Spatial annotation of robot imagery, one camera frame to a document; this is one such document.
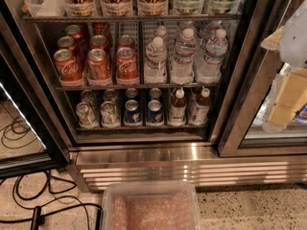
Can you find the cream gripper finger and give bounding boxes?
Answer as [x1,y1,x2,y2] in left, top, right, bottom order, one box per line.
[261,27,284,51]
[262,68,307,132]

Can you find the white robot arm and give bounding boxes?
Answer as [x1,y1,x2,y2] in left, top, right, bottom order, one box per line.
[261,0,307,133]

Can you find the stainless steel fridge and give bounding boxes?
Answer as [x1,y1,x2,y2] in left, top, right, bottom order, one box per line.
[0,0,307,192]

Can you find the front right pepsi can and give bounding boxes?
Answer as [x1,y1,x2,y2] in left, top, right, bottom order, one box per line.
[146,100,163,126]

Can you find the pepsi can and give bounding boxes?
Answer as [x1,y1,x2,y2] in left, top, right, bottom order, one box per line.
[124,100,142,127]
[146,100,163,126]

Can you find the second row right coke can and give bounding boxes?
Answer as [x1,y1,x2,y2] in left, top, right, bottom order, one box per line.
[116,34,135,50]

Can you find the second row coke can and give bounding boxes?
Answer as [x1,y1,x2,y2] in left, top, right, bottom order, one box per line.
[116,34,135,50]
[57,35,80,58]
[89,34,109,52]

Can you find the front left pepsi can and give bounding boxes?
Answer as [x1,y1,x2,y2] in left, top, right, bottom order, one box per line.
[124,100,142,127]

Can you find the top shelf gold can middle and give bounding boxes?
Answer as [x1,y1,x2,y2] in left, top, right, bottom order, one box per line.
[101,0,131,16]

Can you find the second row middle coke can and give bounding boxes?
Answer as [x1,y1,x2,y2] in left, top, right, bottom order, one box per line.
[89,34,109,52]

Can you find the green soda can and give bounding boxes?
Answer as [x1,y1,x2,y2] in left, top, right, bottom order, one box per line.
[101,101,120,127]
[76,102,99,129]

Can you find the front left green soda can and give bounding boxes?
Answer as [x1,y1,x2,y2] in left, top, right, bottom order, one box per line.
[76,102,99,129]

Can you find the second row left coke can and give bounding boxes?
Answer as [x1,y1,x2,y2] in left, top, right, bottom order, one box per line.
[57,35,80,58]

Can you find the empty clear shelf tray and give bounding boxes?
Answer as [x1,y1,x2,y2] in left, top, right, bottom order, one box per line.
[25,0,65,17]

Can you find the open glass fridge door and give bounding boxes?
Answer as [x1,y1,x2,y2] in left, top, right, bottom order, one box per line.
[0,13,68,178]

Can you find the front right water bottle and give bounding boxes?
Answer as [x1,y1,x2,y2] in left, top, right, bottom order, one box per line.
[196,29,228,83]

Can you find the water bottle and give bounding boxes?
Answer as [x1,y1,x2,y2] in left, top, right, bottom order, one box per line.
[171,29,197,84]
[196,29,228,83]
[144,36,168,83]

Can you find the front middle water bottle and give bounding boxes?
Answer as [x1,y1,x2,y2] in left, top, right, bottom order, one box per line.
[171,29,197,84]

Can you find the right brown tea bottle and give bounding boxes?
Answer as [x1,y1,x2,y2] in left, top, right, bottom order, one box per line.
[188,87,211,126]

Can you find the brown tea bottle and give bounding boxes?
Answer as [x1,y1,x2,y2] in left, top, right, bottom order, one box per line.
[188,87,211,126]
[168,88,187,126]

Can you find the left brown tea bottle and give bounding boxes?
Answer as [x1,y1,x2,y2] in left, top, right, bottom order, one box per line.
[168,88,187,126]

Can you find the front left water bottle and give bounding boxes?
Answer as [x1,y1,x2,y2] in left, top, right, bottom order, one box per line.
[144,36,168,83]

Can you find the clear plastic bin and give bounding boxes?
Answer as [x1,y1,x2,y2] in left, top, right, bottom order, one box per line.
[100,181,201,230]

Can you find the black floor cable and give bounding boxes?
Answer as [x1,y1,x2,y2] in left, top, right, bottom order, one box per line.
[0,170,103,230]

